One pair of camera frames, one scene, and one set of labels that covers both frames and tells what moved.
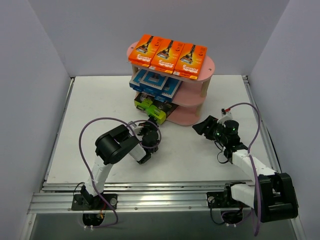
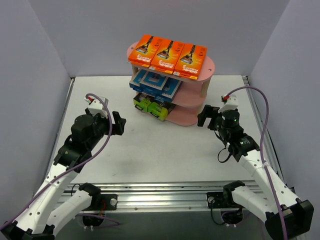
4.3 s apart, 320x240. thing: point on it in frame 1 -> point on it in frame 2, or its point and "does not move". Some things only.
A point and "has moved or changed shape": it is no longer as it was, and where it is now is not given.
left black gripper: x=152 y=122 -> x=111 y=125
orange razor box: x=144 y=52 does not move
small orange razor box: x=190 y=61 does not move
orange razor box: x=166 y=55 does not move
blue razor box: x=135 y=82 does not move
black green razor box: x=160 y=111 has moved or changed shape
